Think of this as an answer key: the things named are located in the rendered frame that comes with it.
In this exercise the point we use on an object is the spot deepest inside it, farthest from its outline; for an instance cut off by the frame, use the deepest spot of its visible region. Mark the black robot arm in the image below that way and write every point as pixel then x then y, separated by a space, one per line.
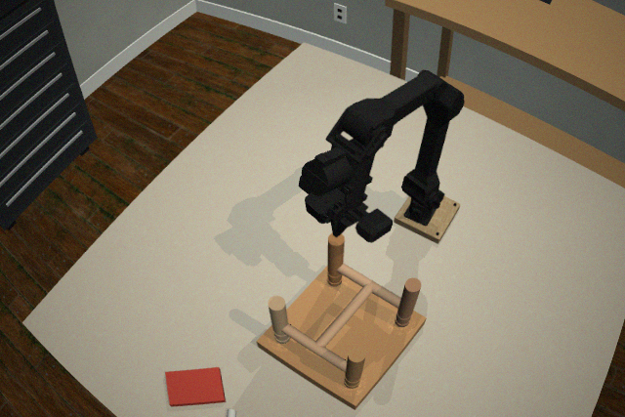
pixel 370 122

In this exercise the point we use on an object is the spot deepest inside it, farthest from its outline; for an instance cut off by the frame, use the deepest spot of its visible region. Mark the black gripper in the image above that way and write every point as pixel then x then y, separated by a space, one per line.
pixel 370 226

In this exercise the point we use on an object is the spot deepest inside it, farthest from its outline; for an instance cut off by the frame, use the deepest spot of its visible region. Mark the red flat rectangular pad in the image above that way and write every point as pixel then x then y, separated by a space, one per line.
pixel 193 387

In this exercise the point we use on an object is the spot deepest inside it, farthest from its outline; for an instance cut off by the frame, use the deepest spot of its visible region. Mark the wooden stool legs with h-shaped crossbars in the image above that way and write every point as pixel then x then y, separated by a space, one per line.
pixel 335 270

